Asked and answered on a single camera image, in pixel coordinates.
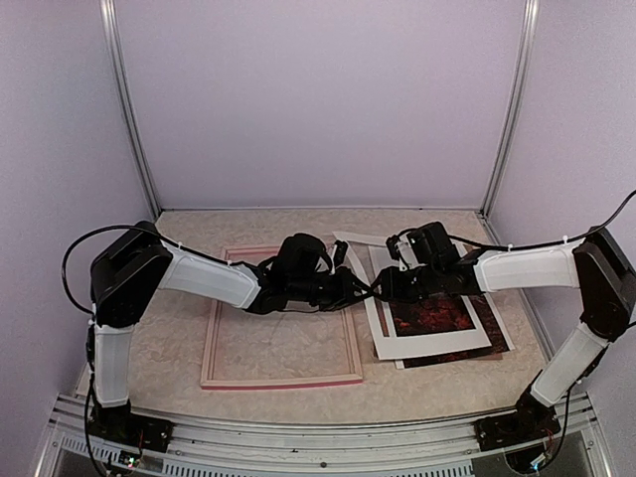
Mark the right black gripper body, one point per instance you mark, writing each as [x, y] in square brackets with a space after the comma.
[405, 291]

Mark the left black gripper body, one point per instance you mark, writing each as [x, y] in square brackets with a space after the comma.
[333, 296]

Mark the white mat board passe-partout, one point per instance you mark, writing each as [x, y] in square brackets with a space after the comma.
[391, 348]

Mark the brown cardboard backing board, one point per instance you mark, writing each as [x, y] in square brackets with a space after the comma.
[437, 325]

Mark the photo print white border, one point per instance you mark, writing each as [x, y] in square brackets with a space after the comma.
[492, 322]

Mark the wooden picture frame pink edge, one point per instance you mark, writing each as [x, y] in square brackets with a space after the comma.
[296, 349]

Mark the landscape photo print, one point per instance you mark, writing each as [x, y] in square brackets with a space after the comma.
[438, 314]

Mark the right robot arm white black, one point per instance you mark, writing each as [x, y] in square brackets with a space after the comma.
[593, 264]

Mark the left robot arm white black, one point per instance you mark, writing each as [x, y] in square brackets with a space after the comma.
[125, 277]

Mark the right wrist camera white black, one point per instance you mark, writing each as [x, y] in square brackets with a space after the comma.
[428, 245]

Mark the front aluminium rail base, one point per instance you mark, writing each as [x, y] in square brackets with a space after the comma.
[201, 446]

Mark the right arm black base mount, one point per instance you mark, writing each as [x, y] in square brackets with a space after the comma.
[511, 429]

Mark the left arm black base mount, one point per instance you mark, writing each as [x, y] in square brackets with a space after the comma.
[122, 426]

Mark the right aluminium corner post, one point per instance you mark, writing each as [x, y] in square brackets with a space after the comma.
[514, 106]

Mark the aluminium corner post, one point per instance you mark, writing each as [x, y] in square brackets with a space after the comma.
[514, 106]
[113, 42]

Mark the left aluminium corner post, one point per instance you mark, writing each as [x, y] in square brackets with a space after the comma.
[113, 42]

